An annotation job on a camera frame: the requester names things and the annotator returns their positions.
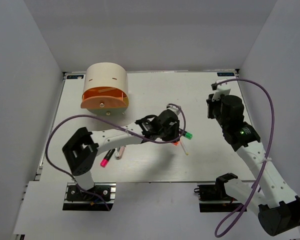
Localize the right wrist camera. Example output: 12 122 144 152
211 79 231 102

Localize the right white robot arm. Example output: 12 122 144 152
206 93 300 236

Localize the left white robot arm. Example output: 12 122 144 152
62 106 180 200

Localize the orange container drawer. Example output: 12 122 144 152
80 86 129 116

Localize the right blue table label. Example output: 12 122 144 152
217 72 235 77

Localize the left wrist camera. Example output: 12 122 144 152
166 103 181 116

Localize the cream cylindrical drawer container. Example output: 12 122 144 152
82 62 129 116

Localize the green cap black highlighter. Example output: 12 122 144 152
179 128 193 140

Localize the pink cap black highlighter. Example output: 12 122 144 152
100 148 116 168

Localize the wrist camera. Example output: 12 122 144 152
211 79 231 102
166 103 181 116

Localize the left blue table label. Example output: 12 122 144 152
66 74 85 79

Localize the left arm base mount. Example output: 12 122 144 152
62 183 116 212

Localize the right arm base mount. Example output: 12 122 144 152
193 173 242 213

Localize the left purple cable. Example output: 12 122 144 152
45 103 187 211

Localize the white acrylic marker yellow cap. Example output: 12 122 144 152
179 140 189 156

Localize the blue table label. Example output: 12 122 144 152
217 72 235 77
66 74 85 79

